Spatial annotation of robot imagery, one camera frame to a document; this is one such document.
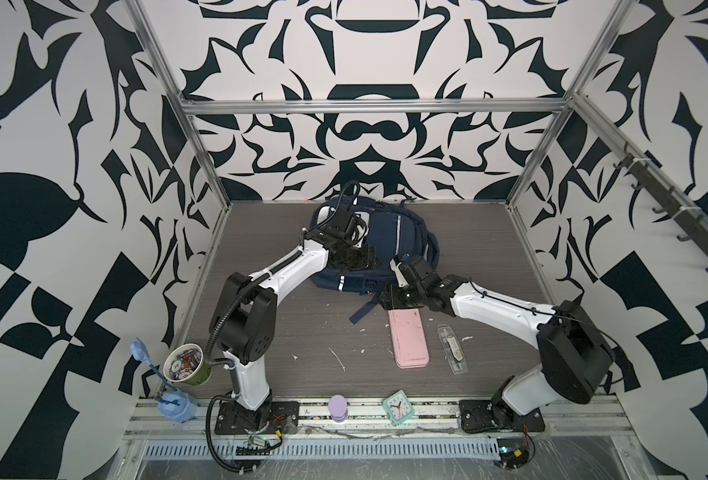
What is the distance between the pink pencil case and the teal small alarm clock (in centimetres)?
8

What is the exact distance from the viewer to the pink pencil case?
83 centimetres

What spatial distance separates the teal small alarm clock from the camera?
29.2 inches
